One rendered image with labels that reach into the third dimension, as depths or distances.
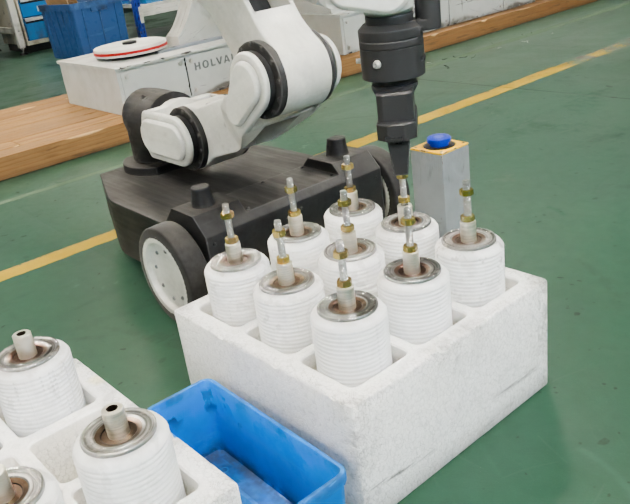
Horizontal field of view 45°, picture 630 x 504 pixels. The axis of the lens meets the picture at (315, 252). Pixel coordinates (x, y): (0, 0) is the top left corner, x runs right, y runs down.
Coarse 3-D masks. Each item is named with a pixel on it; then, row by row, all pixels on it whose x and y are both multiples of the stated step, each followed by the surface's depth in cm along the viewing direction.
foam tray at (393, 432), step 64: (192, 320) 110; (256, 320) 107; (512, 320) 104; (256, 384) 101; (320, 384) 90; (384, 384) 89; (448, 384) 97; (512, 384) 108; (320, 448) 94; (384, 448) 91; (448, 448) 100
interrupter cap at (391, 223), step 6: (390, 216) 116; (396, 216) 116; (420, 216) 115; (426, 216) 115; (384, 222) 115; (390, 222) 115; (396, 222) 115; (420, 222) 113; (426, 222) 113; (384, 228) 113; (390, 228) 112; (396, 228) 112; (402, 228) 112; (414, 228) 111; (420, 228) 111
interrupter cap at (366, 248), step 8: (360, 240) 110; (368, 240) 109; (328, 248) 108; (360, 248) 108; (368, 248) 107; (376, 248) 107; (328, 256) 106; (352, 256) 105; (360, 256) 104; (368, 256) 105
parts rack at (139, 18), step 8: (128, 0) 561; (136, 0) 555; (168, 0) 571; (176, 0) 575; (128, 8) 611; (136, 8) 556; (144, 8) 560; (152, 8) 564; (160, 8) 568; (168, 8) 572; (176, 8) 576; (136, 16) 558; (136, 24) 562; (144, 32) 565
